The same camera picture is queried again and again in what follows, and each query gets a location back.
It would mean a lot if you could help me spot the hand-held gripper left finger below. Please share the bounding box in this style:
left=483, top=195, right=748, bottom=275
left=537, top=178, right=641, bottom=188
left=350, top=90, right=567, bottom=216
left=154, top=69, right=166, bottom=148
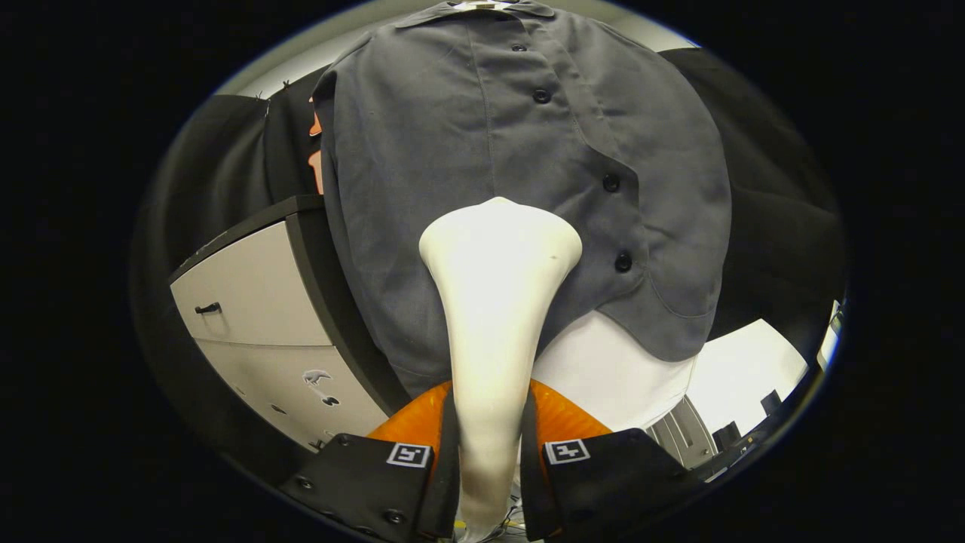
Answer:
left=277, top=381, right=462, bottom=543

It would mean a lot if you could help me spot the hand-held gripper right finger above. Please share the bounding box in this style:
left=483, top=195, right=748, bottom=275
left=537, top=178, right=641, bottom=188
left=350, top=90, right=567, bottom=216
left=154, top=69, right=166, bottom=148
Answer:
left=520, top=379, right=706, bottom=543

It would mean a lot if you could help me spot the grey button-up shirt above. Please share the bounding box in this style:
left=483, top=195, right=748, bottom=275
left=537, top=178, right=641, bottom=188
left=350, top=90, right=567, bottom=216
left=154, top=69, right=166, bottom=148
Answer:
left=311, top=0, right=733, bottom=397

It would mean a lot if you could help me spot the grey ribbed base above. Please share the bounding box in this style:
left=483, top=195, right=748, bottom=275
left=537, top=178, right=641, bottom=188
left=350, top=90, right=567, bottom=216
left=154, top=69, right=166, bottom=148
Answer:
left=647, top=395, right=718, bottom=470

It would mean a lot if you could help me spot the white mannequin torso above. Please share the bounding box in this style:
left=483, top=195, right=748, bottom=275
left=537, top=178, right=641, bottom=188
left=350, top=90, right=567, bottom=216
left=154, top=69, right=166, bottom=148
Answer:
left=532, top=309, right=699, bottom=433

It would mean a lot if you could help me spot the grey and white drawer cabinet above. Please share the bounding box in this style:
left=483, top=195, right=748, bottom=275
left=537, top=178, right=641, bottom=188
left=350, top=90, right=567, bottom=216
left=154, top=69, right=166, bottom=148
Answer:
left=170, top=195, right=412, bottom=453

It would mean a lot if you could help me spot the black backdrop cloth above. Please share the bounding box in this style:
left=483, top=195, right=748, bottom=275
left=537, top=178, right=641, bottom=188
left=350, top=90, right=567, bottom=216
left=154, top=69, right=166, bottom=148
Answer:
left=132, top=47, right=847, bottom=470

